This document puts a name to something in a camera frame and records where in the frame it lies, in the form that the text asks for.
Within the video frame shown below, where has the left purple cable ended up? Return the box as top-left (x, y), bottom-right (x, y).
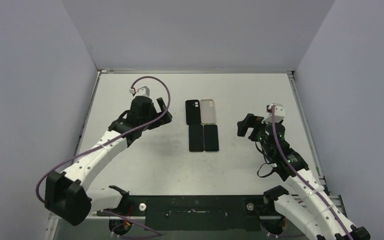
top-left (34, 76), bottom-right (172, 240)

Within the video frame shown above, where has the beige phone case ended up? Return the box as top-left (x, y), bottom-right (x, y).
top-left (200, 99), bottom-right (217, 125)

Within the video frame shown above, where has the black phone case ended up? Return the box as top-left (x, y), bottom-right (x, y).
top-left (185, 99), bottom-right (202, 126)

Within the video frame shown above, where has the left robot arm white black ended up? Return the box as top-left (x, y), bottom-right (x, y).
top-left (43, 96), bottom-right (173, 226)

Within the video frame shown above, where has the black phone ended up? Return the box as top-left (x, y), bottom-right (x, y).
top-left (188, 124), bottom-right (204, 152)
top-left (203, 124), bottom-right (220, 152)

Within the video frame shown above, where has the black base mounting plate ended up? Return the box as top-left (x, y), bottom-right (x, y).
top-left (98, 195), bottom-right (286, 232)

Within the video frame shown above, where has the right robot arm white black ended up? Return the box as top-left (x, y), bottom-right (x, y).
top-left (237, 113), bottom-right (371, 240)

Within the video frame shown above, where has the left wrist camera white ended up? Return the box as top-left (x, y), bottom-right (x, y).
top-left (129, 86), bottom-right (150, 98)

